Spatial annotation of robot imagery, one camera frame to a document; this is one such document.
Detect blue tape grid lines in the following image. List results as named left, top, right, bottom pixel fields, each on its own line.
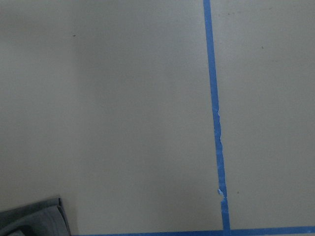
left=73, top=0, right=315, bottom=236

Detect dark brown t-shirt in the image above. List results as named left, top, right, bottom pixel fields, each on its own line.
left=0, top=197, right=71, bottom=236

